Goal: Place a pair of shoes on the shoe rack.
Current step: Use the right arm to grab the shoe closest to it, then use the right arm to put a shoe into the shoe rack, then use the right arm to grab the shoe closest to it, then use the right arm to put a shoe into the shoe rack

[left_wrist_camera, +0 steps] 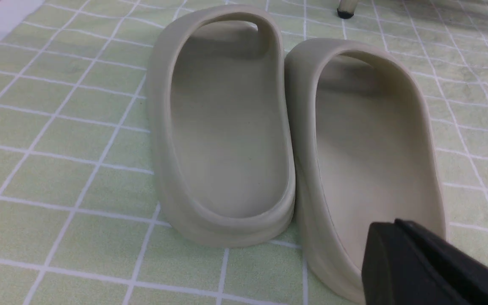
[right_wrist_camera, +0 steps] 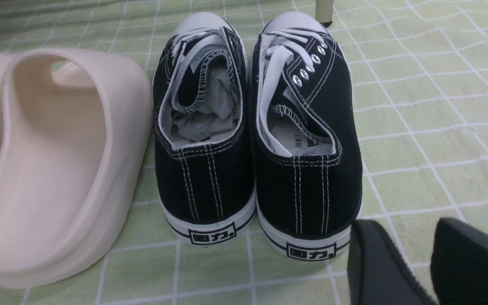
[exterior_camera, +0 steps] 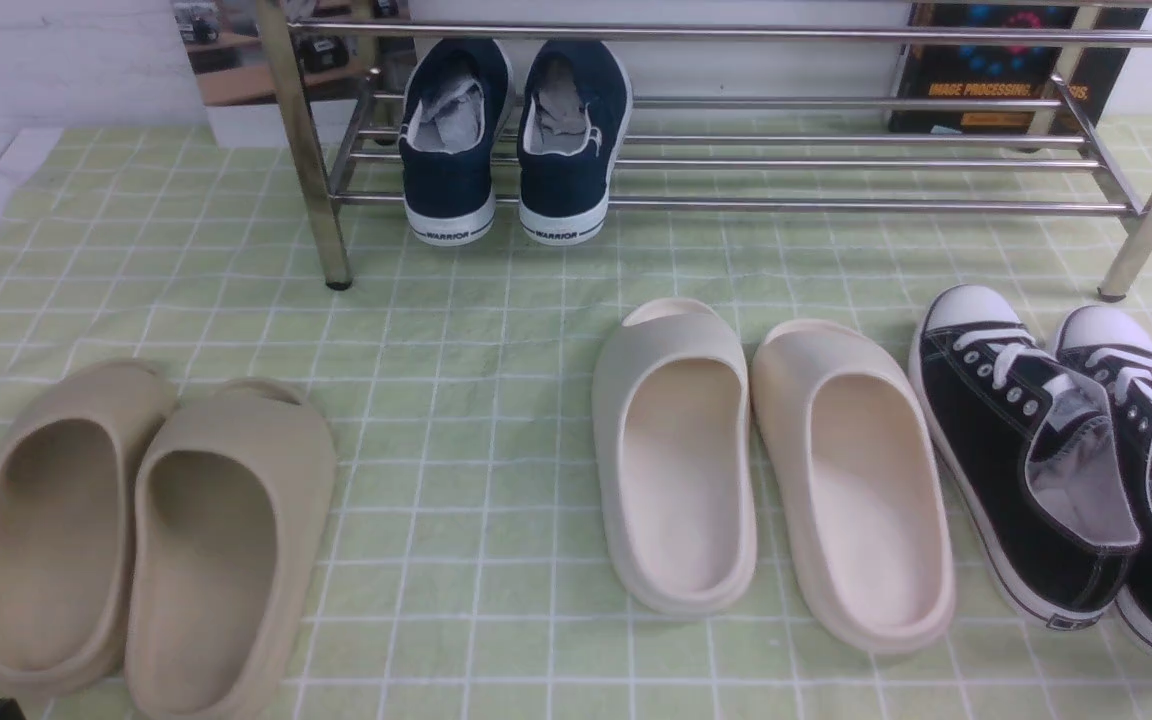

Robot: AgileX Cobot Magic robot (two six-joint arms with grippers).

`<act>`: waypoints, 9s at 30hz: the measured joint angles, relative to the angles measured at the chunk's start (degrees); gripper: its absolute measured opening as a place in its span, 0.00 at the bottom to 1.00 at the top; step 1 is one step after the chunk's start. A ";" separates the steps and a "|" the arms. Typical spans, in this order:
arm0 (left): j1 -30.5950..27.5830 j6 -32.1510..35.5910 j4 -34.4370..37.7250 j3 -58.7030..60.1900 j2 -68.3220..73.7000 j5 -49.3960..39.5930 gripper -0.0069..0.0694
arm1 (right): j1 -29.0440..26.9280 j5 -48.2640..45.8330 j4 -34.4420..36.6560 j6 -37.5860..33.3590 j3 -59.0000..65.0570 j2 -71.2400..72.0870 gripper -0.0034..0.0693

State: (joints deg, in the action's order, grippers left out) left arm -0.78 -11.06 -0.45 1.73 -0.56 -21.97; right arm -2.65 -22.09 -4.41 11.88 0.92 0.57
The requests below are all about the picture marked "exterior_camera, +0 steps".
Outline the metal shoe rack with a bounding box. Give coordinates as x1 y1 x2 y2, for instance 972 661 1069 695
253 1 1152 304

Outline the left cream foam slipper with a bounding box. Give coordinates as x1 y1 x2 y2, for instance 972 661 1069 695
591 297 758 617

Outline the cream foam slipper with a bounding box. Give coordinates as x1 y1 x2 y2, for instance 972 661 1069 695
591 297 758 617
751 319 956 655

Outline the right navy blue sneaker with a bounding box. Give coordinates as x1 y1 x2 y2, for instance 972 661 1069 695
516 38 634 247

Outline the navy blue sneaker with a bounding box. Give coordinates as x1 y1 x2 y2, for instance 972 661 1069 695
516 38 634 247
397 37 516 247

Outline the left navy blue sneaker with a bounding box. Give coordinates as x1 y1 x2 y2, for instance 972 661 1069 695
397 37 516 247

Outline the right cream foam slipper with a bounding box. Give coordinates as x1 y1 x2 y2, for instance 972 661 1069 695
751 319 956 655

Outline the leaning photo board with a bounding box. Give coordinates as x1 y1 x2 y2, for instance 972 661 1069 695
172 1 419 149

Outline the right tan foam slipper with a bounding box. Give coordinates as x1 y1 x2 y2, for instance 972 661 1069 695
124 377 338 719

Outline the tan foam slipper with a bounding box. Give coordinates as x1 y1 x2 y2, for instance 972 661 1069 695
124 377 338 719
0 357 177 697

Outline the dark image processing book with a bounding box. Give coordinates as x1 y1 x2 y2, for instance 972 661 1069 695
886 3 1129 135

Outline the left tan foam slipper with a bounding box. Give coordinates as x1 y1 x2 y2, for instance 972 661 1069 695
0 357 177 697

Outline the black object at bottom edge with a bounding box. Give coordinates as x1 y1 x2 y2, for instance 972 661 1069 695
0 697 26 720

